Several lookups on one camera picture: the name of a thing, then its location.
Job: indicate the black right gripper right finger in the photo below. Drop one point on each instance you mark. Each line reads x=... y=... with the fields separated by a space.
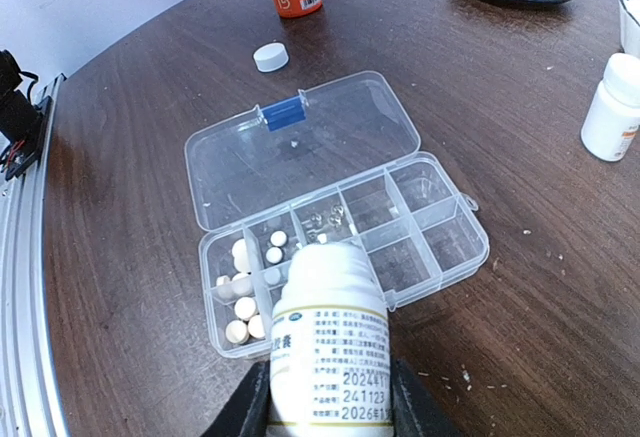
x=415 y=412

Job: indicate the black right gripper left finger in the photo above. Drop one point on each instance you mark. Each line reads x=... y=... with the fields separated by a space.
x=245 y=414

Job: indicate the small white pill bottle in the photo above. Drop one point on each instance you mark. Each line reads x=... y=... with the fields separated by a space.
x=330 y=365

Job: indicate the clear plastic pill organizer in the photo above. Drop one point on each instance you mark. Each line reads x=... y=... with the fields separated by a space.
x=341 y=161

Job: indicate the small white bottle cap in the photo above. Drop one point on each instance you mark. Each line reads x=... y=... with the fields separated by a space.
x=271 y=57

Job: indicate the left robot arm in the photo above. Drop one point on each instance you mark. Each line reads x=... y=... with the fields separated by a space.
x=23 y=122

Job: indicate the white pills in organizer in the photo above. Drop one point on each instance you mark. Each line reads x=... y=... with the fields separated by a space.
x=245 y=268

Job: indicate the white scalloped bowl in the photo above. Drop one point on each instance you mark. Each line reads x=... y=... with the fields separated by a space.
x=629 y=27

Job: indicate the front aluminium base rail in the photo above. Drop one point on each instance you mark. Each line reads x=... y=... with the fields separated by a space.
x=30 y=399

